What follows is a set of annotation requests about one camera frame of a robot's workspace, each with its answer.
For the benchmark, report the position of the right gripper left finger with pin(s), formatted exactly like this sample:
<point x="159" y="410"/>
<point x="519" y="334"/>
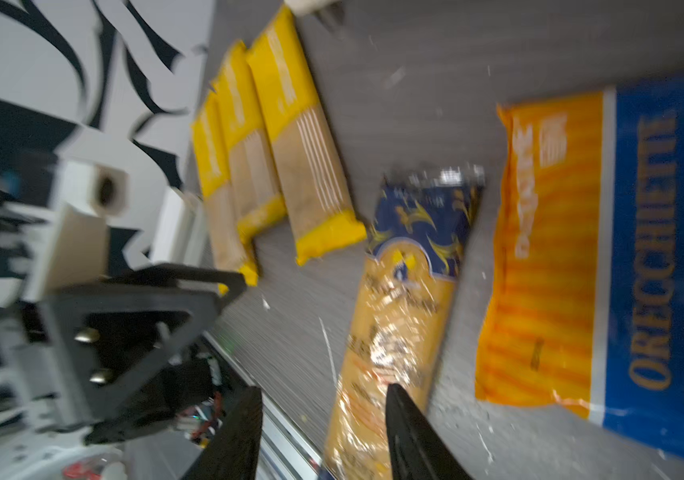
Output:
<point x="233" y="453"/>

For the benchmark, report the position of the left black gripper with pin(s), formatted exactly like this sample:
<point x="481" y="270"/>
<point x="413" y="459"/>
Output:
<point x="76" y="358"/>

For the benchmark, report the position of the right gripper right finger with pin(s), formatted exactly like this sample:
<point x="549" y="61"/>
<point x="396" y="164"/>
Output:
<point x="416" y="451"/>

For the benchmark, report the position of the yellow spaghetti bag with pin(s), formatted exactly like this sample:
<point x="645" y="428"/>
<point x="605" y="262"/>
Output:
<point x="310" y="171"/>
<point x="229" y="252"/>
<point x="259" y="202"/>

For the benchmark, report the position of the blue gold spaghetti bag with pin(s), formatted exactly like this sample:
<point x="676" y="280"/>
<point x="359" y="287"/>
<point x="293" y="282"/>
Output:
<point x="413" y="258"/>

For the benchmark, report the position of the blue orange orecchiette bag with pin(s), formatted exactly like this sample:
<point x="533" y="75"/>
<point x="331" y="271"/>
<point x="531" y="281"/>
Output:
<point x="587" y="303"/>

